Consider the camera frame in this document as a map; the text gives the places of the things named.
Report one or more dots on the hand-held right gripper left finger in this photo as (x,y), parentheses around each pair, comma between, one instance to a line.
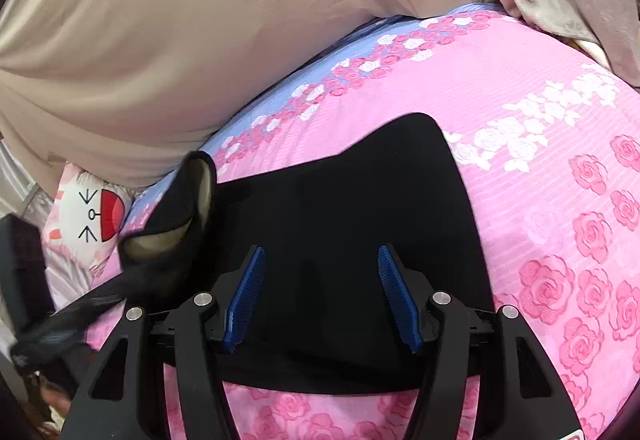
(245,300)

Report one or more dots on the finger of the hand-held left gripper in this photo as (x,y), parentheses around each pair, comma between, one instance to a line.
(65,322)

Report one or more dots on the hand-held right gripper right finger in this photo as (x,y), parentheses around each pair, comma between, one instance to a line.
(400,300)

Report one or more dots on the black pants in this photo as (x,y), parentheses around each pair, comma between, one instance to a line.
(340,200)

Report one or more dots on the cat face pillow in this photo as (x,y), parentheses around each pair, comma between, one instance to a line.
(75,220)

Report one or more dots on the pink rose print bedsheet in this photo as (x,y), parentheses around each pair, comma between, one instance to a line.
(550,220)

